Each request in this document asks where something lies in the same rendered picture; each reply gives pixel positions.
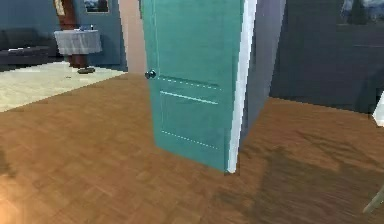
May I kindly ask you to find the grey furniture leg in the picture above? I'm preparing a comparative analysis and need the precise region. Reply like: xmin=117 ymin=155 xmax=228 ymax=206
xmin=362 ymin=186 xmax=384 ymax=214

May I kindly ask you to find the teal room door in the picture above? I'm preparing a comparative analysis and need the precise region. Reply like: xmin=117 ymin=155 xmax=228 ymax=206
xmin=139 ymin=0 xmax=258 ymax=174

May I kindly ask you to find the table with grey cloth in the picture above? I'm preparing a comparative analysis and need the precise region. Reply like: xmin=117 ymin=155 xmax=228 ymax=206
xmin=53 ymin=24 xmax=103 ymax=75

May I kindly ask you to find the white furniture corner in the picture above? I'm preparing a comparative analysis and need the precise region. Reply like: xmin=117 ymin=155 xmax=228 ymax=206
xmin=371 ymin=93 xmax=384 ymax=128

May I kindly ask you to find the dark grey sofa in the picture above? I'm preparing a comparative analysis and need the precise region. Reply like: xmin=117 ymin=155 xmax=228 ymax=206
xmin=0 ymin=27 xmax=61 ymax=66

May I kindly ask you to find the framed wall picture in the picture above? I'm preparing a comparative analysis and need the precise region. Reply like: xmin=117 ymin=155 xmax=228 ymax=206
xmin=83 ymin=0 xmax=110 ymax=15

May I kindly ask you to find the large framed landscape picture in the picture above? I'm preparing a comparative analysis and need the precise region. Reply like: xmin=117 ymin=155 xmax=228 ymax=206
xmin=339 ymin=0 xmax=384 ymax=26

